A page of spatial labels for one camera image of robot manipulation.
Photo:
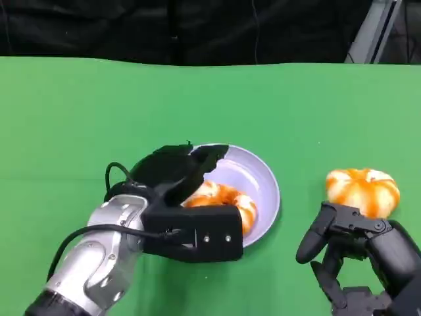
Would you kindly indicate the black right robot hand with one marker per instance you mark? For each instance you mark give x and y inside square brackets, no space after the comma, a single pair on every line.
[368,250]

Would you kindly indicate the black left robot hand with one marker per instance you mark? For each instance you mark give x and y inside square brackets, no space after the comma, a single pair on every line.
[171,168]

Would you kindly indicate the orange and white toy bread roll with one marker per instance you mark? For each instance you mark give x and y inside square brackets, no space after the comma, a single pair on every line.
[227,194]
[361,191]

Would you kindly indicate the lilac plate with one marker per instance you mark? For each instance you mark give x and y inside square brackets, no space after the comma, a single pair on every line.
[250,171]

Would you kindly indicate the green table cloth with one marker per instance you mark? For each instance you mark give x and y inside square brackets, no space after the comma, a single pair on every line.
[98,115]

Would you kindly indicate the black backdrop cloth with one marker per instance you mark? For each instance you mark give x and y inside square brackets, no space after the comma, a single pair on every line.
[98,26]

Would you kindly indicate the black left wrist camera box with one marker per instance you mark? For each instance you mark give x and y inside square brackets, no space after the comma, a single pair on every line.
[197,230]

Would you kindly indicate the grey metal frame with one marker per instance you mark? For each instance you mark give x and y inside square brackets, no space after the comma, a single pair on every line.
[371,33]

